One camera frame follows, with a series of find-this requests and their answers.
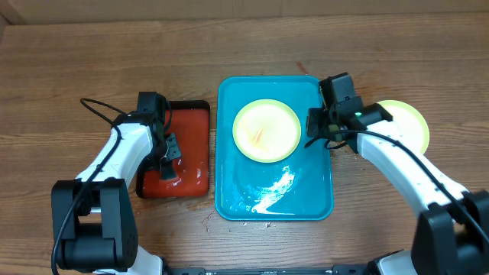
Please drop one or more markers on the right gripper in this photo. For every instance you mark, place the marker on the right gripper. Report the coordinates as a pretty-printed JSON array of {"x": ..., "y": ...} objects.
[{"x": 315, "y": 123}]

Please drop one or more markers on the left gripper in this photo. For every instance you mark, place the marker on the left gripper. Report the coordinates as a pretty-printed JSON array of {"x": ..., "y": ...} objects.
[{"x": 174, "y": 152}]

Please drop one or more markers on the yellow plate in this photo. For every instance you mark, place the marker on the yellow plate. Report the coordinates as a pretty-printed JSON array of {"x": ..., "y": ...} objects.
[
  {"x": 266, "y": 130},
  {"x": 412, "y": 124}
]

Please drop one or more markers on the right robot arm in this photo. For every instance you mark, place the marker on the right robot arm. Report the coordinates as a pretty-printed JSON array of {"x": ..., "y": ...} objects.
[{"x": 452, "y": 223}]

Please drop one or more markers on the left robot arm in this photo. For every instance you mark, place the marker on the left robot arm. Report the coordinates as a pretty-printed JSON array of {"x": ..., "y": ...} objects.
[{"x": 94, "y": 229}]

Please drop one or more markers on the black tray with red liquid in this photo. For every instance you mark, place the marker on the black tray with red liquid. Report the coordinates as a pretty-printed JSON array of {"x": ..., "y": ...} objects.
[{"x": 190, "y": 124}]

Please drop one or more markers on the teal plastic serving tray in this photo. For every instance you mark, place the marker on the teal plastic serving tray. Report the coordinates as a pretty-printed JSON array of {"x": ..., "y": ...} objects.
[{"x": 297, "y": 188}]

